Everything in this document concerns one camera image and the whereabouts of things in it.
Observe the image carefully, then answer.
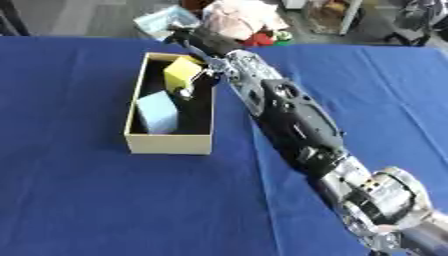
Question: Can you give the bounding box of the green toy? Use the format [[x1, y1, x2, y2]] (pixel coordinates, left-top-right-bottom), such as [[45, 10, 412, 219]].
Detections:
[[273, 30, 296, 46]]

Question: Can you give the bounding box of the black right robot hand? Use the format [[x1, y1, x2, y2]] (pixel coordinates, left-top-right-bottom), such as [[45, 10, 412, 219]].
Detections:
[[162, 23, 242, 101]]

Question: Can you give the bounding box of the light blue block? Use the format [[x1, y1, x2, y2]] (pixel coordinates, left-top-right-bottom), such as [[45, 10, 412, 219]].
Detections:
[[134, 90, 181, 135]]

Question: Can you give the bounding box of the light blue plastic bag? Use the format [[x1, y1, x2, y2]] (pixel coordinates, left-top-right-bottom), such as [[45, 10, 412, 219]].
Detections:
[[131, 4, 203, 38]]

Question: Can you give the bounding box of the tan cardboard box black inside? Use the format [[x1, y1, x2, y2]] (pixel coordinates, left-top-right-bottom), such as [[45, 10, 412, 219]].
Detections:
[[122, 52, 217, 156]]

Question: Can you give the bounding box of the white post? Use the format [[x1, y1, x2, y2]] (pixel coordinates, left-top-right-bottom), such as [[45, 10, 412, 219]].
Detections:
[[337, 0, 364, 36]]

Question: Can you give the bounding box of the black chair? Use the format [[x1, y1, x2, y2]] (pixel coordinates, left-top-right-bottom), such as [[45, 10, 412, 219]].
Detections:
[[383, 0, 448, 47]]

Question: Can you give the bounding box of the yellow block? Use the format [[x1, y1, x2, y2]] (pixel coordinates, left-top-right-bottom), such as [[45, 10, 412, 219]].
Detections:
[[162, 56, 205, 95]]

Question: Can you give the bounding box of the red toy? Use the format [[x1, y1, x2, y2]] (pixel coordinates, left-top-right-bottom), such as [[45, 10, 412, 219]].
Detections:
[[241, 31, 277, 48]]

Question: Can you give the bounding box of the dark stand leg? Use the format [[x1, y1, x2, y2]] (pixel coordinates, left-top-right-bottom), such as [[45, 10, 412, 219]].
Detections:
[[0, 0, 32, 37]]

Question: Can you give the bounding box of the pink white crumpled bag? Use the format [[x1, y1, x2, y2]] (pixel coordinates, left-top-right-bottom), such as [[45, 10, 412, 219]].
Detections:
[[201, 0, 291, 41]]

